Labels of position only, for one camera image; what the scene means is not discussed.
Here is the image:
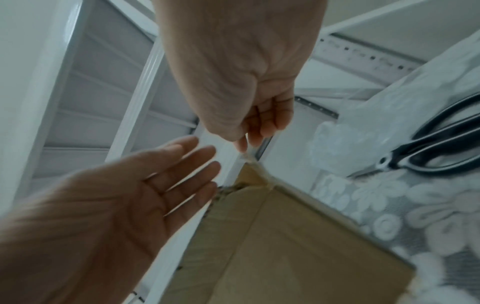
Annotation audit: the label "black handled scissors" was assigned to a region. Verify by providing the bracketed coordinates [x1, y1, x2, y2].
[346, 92, 480, 179]

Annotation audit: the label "person's left hand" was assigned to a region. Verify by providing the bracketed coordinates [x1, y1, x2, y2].
[0, 135, 223, 304]

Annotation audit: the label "large bubble wrap sheet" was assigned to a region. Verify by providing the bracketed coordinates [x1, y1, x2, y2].
[309, 93, 399, 176]

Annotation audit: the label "white floral lace tablecloth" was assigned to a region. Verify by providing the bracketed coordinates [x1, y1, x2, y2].
[306, 37, 480, 304]

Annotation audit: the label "brown cardboard box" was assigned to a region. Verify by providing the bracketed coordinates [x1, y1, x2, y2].
[157, 161, 417, 304]

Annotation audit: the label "white metal shelving rack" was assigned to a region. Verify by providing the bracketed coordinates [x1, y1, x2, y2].
[320, 0, 480, 65]
[0, 0, 432, 304]

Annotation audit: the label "person's right hand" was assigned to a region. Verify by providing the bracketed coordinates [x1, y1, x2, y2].
[153, 0, 328, 154]

